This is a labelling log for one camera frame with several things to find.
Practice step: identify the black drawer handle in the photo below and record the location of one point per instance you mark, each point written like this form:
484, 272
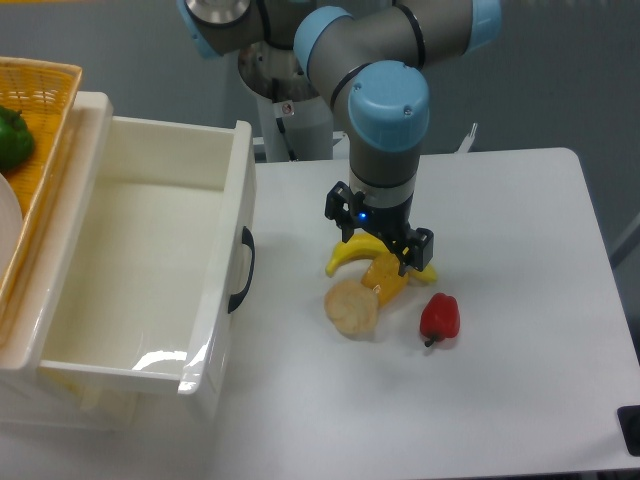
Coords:
246, 272

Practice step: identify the white plate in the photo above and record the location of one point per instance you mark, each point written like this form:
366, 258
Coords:
11, 222

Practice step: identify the black corner object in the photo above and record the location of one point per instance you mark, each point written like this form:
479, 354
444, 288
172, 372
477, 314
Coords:
629, 419

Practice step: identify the round beige bread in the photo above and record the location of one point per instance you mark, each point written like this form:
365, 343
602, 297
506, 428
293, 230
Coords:
351, 307

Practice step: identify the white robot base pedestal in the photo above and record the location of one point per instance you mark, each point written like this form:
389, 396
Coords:
295, 122

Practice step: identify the red bell pepper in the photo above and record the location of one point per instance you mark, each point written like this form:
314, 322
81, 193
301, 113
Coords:
440, 319

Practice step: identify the yellow banana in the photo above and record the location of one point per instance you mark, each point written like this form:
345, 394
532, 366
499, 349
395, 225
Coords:
366, 246

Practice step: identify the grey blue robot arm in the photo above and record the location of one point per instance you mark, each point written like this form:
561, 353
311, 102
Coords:
369, 72

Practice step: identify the open white drawer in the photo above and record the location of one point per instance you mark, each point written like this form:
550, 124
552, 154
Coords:
145, 302

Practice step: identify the yellow corn cob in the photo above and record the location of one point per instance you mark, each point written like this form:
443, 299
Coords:
383, 278

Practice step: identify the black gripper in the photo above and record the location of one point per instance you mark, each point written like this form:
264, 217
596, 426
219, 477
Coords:
413, 248

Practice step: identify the yellow wicker basket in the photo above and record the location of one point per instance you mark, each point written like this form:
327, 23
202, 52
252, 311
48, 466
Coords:
44, 92

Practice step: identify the green bell pepper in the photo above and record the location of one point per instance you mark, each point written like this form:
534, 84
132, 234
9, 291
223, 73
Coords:
17, 142

